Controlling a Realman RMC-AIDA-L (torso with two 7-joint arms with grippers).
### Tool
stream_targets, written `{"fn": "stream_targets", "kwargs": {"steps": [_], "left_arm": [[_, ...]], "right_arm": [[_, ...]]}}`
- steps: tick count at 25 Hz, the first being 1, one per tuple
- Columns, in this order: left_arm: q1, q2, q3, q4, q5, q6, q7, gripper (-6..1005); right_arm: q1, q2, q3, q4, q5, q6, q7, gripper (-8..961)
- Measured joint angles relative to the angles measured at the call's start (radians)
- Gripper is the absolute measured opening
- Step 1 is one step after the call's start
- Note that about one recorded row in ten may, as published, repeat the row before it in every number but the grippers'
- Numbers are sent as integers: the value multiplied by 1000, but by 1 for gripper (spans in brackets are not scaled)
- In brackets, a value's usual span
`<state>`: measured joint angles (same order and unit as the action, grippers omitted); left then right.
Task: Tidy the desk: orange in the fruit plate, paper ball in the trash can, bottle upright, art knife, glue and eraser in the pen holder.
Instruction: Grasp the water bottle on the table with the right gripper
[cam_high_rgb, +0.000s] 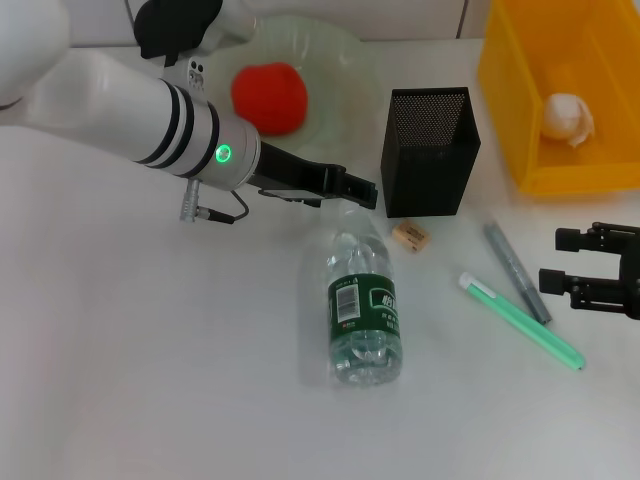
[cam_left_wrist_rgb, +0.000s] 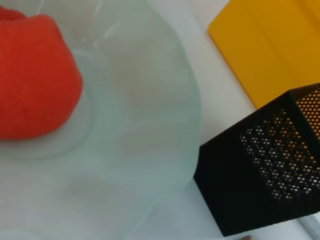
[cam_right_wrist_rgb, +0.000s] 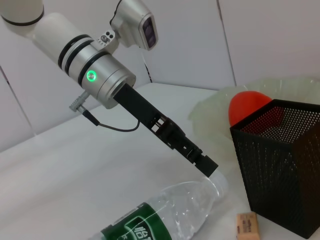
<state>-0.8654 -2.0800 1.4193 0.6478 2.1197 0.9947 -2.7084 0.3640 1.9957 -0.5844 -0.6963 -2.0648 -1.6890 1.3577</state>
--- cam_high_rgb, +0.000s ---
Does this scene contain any clear green-label water bottle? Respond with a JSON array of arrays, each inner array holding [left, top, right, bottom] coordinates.
[[326, 202, 404, 388]]

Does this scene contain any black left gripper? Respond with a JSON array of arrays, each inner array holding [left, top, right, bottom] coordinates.
[[251, 140, 379, 211]]

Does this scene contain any yellow plastic bin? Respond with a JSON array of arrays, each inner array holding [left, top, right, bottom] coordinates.
[[478, 0, 640, 197]]

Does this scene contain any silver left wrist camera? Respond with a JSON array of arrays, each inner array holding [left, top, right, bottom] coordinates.
[[133, 0, 258, 92]]

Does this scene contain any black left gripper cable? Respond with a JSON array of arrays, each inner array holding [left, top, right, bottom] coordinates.
[[179, 178, 250, 225]]

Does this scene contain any black mesh pen holder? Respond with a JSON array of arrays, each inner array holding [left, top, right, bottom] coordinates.
[[380, 86, 483, 220]]

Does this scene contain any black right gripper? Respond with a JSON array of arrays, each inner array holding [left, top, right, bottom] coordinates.
[[538, 221, 640, 320]]

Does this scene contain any white paper ball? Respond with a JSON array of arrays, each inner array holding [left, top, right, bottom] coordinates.
[[541, 91, 597, 149]]

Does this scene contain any green glass fruit bowl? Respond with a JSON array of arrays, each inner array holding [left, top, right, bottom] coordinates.
[[199, 14, 377, 166]]

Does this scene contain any red-orange toy orange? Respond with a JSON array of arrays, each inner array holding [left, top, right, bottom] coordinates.
[[230, 61, 309, 137]]

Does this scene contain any tan eraser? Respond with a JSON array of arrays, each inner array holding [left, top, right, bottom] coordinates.
[[391, 220, 432, 254]]

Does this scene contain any green pen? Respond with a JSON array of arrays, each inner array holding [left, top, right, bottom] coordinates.
[[458, 271, 587, 372]]

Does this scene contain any grey marker pen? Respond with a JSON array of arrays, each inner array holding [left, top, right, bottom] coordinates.
[[482, 221, 553, 326]]

